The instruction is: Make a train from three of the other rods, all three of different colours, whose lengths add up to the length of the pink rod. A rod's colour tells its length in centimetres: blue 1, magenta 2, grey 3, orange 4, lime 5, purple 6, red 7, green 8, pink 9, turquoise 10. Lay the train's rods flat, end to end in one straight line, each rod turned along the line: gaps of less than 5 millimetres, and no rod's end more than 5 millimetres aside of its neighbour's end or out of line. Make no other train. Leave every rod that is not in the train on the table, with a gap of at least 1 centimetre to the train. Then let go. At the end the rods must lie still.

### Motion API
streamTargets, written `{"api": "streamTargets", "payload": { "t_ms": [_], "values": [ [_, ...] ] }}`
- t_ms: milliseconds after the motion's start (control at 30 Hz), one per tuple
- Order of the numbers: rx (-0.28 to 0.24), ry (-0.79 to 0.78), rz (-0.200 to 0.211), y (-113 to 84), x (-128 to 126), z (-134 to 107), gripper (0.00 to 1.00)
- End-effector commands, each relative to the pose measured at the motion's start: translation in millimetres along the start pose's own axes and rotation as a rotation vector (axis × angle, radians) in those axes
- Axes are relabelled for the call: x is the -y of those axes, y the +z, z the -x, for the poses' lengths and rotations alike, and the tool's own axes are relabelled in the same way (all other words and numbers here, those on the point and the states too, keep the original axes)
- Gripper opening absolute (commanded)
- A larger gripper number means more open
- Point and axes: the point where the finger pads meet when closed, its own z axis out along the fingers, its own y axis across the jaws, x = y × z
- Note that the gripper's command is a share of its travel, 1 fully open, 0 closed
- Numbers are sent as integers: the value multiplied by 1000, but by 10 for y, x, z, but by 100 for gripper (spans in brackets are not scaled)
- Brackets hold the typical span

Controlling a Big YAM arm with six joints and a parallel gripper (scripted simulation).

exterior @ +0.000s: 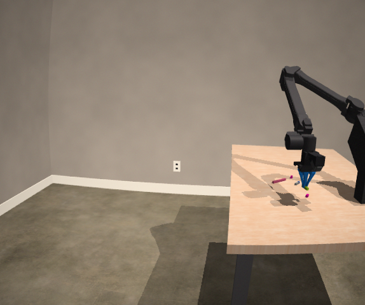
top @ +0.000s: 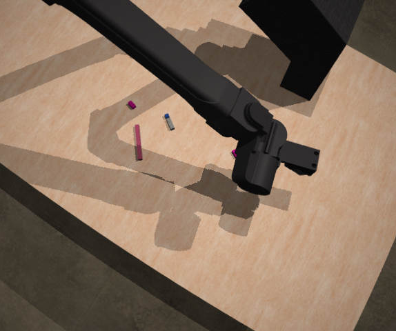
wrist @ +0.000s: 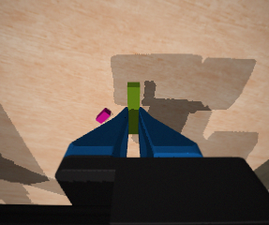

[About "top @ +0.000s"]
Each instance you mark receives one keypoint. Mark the grey rod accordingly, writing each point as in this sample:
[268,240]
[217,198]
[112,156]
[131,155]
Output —
[170,123]

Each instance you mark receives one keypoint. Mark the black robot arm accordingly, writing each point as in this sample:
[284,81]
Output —
[229,110]

